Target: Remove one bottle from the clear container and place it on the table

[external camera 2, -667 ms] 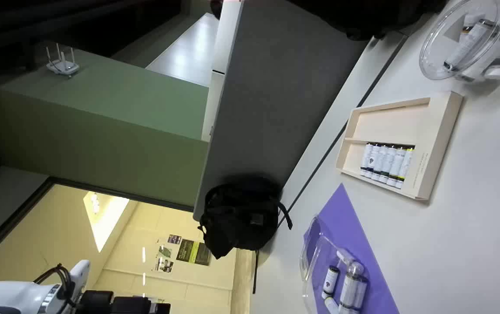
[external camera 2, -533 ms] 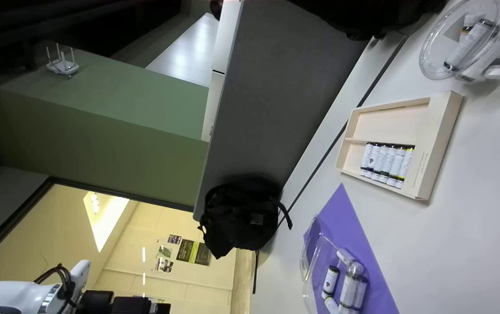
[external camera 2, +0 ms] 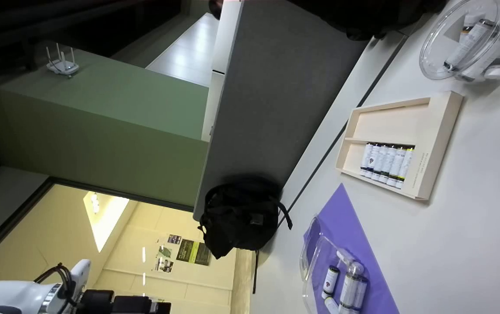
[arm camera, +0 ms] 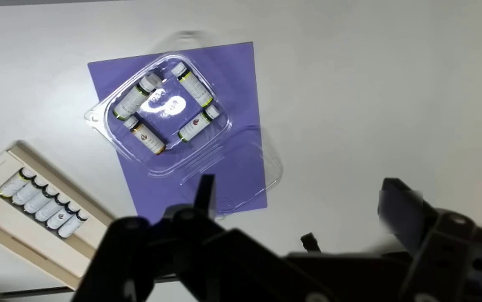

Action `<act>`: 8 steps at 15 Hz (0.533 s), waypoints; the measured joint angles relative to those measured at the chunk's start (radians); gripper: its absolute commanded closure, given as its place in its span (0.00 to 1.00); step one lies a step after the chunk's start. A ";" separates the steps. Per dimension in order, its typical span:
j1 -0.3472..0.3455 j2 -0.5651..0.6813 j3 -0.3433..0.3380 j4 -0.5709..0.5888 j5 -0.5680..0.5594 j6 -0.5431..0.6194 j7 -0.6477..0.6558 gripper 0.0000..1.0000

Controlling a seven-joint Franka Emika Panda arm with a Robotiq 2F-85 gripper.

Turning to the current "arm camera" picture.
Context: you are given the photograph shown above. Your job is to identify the purple paper sheet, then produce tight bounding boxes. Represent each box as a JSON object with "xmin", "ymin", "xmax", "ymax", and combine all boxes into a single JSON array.
[{"xmin": 85, "ymin": 41, "xmax": 270, "ymax": 225}]

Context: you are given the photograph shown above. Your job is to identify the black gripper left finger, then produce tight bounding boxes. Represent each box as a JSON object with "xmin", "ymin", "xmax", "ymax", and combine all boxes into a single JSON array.
[{"xmin": 70, "ymin": 173, "xmax": 337, "ymax": 302}]

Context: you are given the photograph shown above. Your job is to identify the white vial dark cap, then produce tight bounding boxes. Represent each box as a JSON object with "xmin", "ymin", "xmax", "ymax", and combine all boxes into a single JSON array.
[
  {"xmin": 45, "ymin": 202, "xmax": 81, "ymax": 232},
  {"xmin": 33, "ymin": 193, "xmax": 70, "ymax": 225},
  {"xmin": 56, "ymin": 208, "xmax": 90, "ymax": 242},
  {"xmin": 9, "ymin": 175, "xmax": 48, "ymax": 208},
  {"xmin": 0, "ymin": 167, "xmax": 36, "ymax": 200},
  {"xmin": 21, "ymin": 185, "xmax": 60, "ymax": 217}
]

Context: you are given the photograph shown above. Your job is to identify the clear plastic clamshell container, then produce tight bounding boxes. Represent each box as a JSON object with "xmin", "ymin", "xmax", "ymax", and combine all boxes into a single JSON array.
[{"xmin": 81, "ymin": 31, "xmax": 283, "ymax": 192}]

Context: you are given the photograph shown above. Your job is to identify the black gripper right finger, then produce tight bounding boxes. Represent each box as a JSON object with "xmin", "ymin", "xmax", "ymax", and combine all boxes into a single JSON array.
[{"xmin": 377, "ymin": 177, "xmax": 482, "ymax": 302}]

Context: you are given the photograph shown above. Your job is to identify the small white-capped labelled bottle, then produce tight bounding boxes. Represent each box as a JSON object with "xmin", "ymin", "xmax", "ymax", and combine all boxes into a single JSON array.
[{"xmin": 122, "ymin": 115, "xmax": 167, "ymax": 156}]

